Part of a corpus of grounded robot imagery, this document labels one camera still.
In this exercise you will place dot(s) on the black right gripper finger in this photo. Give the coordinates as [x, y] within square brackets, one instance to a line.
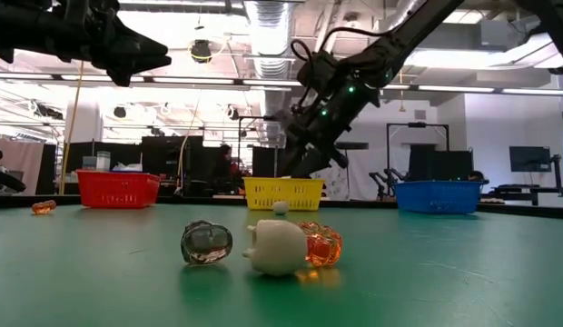
[293, 156]
[320, 161]

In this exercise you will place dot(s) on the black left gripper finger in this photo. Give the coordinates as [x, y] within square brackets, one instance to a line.
[131, 50]
[119, 77]

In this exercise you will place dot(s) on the clear orange plastic pumpkin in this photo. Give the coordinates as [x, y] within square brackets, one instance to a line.
[43, 207]
[324, 245]

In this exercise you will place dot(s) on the smoky clear plastic pumpkin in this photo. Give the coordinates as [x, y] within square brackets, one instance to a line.
[206, 243]

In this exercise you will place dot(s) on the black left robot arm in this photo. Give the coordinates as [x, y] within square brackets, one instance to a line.
[13, 27]

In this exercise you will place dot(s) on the black background robot arm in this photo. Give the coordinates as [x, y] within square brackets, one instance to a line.
[381, 179]

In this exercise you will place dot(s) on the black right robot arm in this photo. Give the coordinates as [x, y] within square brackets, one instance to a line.
[422, 22]

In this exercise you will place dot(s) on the yellow plastic basket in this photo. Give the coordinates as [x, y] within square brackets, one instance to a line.
[263, 195]

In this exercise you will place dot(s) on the black hanging ceiling speaker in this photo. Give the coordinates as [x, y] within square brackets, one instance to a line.
[201, 51]

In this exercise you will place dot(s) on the long ceiling light bar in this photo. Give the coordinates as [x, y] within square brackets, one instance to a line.
[195, 81]

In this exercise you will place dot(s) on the clear plastic container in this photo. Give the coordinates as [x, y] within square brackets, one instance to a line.
[103, 160]

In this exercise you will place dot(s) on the black partition screen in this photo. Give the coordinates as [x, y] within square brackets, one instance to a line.
[163, 159]

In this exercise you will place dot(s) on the red plastic basket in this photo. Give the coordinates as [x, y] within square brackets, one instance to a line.
[118, 191]

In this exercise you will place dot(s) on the pink curtain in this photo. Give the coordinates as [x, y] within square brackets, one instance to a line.
[27, 154]

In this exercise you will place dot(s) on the blue plastic basket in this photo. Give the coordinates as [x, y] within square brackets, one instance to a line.
[438, 197]

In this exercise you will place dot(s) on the green table mat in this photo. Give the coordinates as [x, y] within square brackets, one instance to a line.
[127, 295]

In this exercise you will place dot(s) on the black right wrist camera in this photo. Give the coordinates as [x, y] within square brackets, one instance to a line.
[320, 70]

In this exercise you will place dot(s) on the black metal frame rig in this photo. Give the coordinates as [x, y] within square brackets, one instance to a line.
[417, 124]
[254, 118]

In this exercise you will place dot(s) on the silver ventilation duct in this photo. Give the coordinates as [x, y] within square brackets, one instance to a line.
[269, 36]

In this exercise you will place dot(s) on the black wall monitor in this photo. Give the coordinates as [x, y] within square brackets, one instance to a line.
[530, 159]

